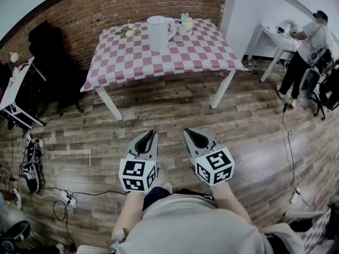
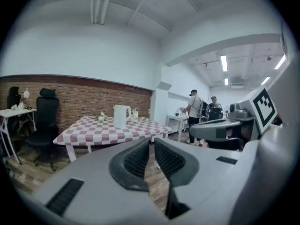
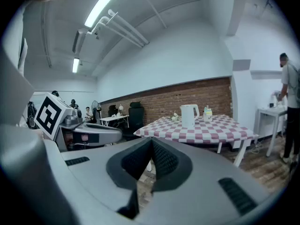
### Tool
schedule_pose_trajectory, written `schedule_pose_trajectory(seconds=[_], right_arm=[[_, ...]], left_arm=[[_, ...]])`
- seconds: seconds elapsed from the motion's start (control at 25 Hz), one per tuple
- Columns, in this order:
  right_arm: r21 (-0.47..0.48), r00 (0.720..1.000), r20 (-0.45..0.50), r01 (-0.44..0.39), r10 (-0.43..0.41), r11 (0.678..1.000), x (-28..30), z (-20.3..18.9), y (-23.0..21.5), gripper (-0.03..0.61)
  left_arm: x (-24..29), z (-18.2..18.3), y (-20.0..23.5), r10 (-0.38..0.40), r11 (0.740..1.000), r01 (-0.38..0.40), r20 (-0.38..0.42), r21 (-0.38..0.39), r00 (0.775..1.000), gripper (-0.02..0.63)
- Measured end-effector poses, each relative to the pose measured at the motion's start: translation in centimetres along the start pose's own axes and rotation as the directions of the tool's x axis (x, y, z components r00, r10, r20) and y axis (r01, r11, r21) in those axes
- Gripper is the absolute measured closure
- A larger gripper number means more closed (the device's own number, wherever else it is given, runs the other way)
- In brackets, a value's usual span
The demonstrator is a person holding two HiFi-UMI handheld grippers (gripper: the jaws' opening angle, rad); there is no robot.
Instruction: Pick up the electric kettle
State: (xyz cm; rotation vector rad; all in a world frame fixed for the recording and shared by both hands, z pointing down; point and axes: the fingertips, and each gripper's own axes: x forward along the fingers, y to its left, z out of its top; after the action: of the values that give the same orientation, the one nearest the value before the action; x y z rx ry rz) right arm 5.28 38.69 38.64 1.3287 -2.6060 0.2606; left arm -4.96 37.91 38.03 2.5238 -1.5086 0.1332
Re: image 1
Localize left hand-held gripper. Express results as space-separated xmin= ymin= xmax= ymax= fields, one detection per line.
xmin=118 ymin=130 xmax=159 ymax=195

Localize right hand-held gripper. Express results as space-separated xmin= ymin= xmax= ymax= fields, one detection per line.
xmin=183 ymin=127 xmax=236 ymax=187

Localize white electric kettle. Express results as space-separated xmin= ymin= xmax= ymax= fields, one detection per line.
xmin=146 ymin=15 xmax=177 ymax=51

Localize person's right forearm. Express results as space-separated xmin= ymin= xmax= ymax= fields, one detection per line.
xmin=211 ymin=181 xmax=253 ymax=225

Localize person's left forearm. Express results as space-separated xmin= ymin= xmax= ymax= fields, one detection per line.
xmin=112 ymin=190 xmax=146 ymax=248

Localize person's black shorts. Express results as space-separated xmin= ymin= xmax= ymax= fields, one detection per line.
xmin=142 ymin=186 xmax=216 ymax=212

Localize table with checkered cloth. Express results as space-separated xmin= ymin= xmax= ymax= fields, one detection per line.
xmin=80 ymin=19 xmax=249 ymax=93

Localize person's beige shirt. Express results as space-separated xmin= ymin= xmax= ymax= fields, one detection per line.
xmin=115 ymin=194 xmax=307 ymax=254

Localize white power strip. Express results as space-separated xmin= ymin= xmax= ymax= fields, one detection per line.
xmin=60 ymin=190 xmax=78 ymax=208

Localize white power adapter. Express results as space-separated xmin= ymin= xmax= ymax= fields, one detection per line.
xmin=290 ymin=187 xmax=301 ymax=205

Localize white flower bouquet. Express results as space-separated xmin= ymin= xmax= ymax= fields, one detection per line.
xmin=111 ymin=25 xmax=142 ymax=39

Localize black electronic device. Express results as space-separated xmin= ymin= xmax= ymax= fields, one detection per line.
xmin=20 ymin=138 xmax=46 ymax=195

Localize yellow blue striped cup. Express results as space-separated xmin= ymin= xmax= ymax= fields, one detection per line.
xmin=177 ymin=12 xmax=194 ymax=36

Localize black office chair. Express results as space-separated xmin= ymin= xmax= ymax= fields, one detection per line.
xmin=28 ymin=20 xmax=88 ymax=116

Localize grey round fan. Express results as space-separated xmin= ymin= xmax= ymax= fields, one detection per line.
xmin=299 ymin=67 xmax=322 ymax=101

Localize white side table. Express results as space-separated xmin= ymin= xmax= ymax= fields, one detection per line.
xmin=246 ymin=24 xmax=303 ymax=83

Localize black equipment stand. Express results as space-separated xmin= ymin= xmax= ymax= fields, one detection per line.
xmin=309 ymin=48 xmax=339 ymax=121

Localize white desk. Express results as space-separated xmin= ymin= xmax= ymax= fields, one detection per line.
xmin=0 ymin=56 xmax=47 ymax=130

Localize white tabletop appliance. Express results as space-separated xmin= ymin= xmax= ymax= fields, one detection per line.
xmin=276 ymin=20 xmax=299 ymax=34

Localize black floor cable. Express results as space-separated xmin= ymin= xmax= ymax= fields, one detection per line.
xmin=39 ymin=186 xmax=128 ymax=248

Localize long thin cable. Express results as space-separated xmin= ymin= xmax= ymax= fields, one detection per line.
xmin=281 ymin=99 xmax=316 ymax=212

